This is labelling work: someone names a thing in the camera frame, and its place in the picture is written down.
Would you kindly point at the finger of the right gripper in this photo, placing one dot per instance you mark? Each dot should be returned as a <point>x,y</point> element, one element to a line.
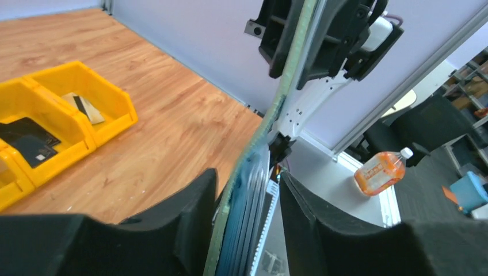
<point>340,26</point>
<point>280,19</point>

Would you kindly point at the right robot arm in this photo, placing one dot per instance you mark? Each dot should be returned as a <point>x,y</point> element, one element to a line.
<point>371,47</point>

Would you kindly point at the aluminium frame rail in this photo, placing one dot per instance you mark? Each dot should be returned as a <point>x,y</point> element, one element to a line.
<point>435,30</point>

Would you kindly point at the black office chair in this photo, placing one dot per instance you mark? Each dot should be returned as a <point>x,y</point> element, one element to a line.
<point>422,129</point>

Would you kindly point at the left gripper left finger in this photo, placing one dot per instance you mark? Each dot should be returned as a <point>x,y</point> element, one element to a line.
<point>169,238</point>

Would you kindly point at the yellow three-compartment bin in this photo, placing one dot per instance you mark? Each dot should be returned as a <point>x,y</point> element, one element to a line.
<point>39,96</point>

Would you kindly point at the orange drink bottle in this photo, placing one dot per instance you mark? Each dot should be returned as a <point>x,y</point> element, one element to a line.
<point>382,171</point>

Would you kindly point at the gold card in bin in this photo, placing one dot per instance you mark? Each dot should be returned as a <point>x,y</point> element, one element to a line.
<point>85,107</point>

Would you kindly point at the black card in bin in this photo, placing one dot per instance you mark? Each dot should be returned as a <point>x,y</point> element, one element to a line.
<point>32,141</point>

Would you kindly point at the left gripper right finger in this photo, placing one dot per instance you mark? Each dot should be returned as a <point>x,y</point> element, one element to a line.
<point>322,239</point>

